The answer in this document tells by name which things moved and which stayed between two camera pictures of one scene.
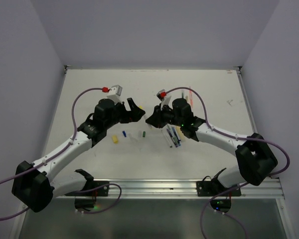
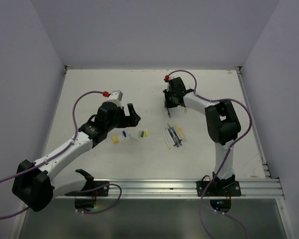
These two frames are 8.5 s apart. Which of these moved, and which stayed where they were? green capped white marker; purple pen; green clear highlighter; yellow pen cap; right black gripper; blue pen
Moved: green capped white marker; right black gripper
Stayed: blue pen; purple pen; yellow pen cap; green clear highlighter
